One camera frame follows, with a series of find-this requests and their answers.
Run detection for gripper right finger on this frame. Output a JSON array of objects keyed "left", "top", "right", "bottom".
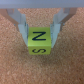
[{"left": 49, "top": 7, "right": 78, "bottom": 43}]

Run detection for yellow block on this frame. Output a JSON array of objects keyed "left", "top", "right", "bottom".
[{"left": 26, "top": 28, "right": 54, "bottom": 56}]

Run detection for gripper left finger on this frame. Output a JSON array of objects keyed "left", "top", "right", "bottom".
[{"left": 4, "top": 7, "right": 30, "bottom": 46}]

